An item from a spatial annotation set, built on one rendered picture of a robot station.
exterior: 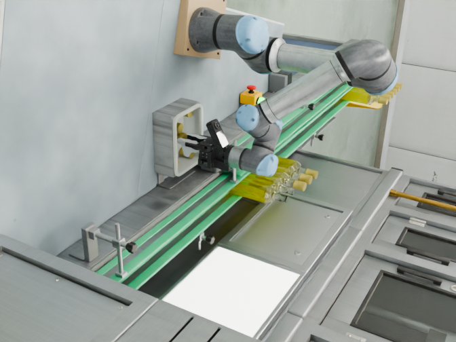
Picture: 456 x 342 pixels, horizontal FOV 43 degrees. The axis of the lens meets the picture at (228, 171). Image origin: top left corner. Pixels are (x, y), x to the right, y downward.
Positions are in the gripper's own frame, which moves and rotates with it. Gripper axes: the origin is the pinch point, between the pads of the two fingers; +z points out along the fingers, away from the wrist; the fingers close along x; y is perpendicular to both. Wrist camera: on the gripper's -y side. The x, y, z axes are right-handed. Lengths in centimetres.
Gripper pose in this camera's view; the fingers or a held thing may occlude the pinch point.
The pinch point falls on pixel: (182, 137)
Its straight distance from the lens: 200.6
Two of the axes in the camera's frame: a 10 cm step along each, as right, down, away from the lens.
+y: -0.4, 9.0, 4.3
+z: -8.7, -2.4, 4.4
